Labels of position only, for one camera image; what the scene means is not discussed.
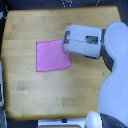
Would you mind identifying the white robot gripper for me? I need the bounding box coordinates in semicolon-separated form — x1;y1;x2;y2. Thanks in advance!
62;25;101;59

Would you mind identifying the pink square cloth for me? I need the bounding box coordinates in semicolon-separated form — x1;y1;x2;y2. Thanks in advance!
36;39;71;72

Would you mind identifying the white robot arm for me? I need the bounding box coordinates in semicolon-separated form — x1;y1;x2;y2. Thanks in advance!
62;21;128;128

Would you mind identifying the wooden table board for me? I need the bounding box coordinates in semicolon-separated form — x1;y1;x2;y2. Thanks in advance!
1;6;120;120

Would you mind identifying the grey left side device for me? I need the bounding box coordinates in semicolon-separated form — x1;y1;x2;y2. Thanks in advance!
0;61;7;128

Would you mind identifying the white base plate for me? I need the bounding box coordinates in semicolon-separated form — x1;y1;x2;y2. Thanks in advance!
38;118;86;128

